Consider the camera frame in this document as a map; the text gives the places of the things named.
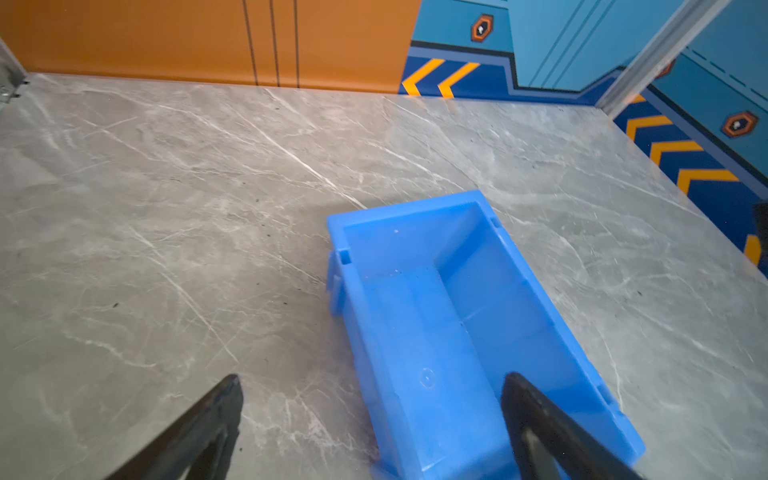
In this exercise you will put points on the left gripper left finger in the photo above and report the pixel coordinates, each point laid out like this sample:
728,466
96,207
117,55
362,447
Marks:
199,444

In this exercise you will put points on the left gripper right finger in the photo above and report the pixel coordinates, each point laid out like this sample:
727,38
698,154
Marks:
547,443

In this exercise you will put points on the blue plastic bin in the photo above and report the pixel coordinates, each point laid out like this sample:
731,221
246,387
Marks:
440,306

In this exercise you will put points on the right aluminium corner post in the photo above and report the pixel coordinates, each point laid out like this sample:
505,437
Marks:
688,21

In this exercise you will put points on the aluminium corner post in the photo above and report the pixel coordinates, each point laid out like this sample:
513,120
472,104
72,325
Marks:
688,21
12,75

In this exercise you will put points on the left aluminium corner post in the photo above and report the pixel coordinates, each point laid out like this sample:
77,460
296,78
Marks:
12,75

